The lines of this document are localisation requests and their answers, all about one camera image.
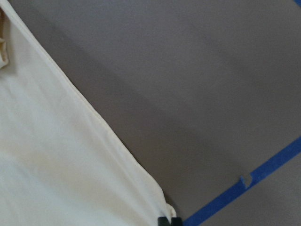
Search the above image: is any beige long sleeve printed shirt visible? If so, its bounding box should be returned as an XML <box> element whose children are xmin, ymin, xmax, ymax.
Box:
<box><xmin>0</xmin><ymin>0</ymin><xmax>176</xmax><ymax>226</ymax></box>

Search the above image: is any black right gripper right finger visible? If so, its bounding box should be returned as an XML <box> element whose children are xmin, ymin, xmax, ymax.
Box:
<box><xmin>171</xmin><ymin>217</ymin><xmax>182</xmax><ymax>226</ymax></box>

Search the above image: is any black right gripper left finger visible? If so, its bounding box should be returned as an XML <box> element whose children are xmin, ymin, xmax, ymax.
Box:
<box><xmin>158</xmin><ymin>217</ymin><xmax>171</xmax><ymax>226</ymax></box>

